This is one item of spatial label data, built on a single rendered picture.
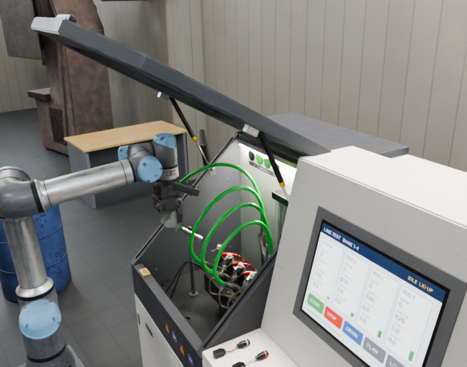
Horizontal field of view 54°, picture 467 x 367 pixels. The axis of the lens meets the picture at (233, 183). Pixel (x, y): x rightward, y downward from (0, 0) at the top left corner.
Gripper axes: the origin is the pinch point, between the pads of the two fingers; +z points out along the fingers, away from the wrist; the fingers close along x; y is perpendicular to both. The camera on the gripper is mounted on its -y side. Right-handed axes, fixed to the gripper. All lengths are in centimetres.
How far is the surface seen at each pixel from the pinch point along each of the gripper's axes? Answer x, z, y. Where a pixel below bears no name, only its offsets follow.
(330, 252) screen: 57, -11, -21
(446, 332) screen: 94, -10, -21
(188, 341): 25.2, 28.7, 9.1
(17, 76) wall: -939, 54, -42
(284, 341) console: 48, 23, -14
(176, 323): 14.6, 28.5, 8.9
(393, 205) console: 73, -30, -26
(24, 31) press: -523, -50, -22
